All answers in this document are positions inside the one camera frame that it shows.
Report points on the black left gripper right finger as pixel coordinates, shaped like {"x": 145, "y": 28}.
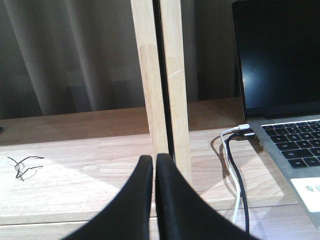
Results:
{"x": 182, "y": 214}

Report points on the silver laptop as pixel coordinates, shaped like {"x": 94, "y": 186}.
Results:
{"x": 278, "y": 56}

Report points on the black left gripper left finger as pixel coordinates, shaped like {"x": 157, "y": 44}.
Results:
{"x": 127, "y": 216}

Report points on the grey curtain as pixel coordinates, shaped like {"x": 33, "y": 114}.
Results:
{"x": 69, "y": 56}

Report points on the wooden shelf post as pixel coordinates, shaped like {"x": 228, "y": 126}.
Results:
{"x": 159, "y": 40}

